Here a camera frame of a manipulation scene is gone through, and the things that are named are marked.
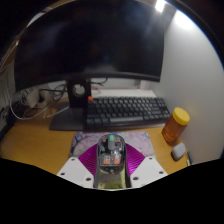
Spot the black keyboard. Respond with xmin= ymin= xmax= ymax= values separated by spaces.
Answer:
xmin=85 ymin=96 xmax=171 ymax=129

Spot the floral print mouse pad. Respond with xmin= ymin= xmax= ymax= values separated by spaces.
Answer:
xmin=68 ymin=130 xmax=156 ymax=189

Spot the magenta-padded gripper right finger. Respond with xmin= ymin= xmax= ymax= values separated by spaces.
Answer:
xmin=125 ymin=143 xmax=168 ymax=189

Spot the white cable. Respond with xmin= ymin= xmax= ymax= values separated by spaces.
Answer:
xmin=8 ymin=93 xmax=58 ymax=121

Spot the white power strip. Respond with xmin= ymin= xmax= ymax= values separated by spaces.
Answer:
xmin=23 ymin=87 xmax=49 ymax=108

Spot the transparent computer mouse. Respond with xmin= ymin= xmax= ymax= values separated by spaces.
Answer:
xmin=95 ymin=133 xmax=127 ymax=175

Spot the black cable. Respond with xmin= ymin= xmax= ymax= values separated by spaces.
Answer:
xmin=49 ymin=83 xmax=68 ymax=103

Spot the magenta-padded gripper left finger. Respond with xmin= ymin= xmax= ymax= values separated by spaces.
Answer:
xmin=56 ymin=146 xmax=98 ymax=188

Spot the black computer monitor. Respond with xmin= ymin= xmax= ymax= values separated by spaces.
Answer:
xmin=13 ymin=0 xmax=166 ymax=132

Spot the small grey case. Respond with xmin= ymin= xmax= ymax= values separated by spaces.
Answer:
xmin=171 ymin=142 xmax=187 ymax=161

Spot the orange jar with yellow lid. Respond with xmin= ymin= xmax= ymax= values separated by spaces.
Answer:
xmin=161 ymin=106 xmax=191 ymax=144

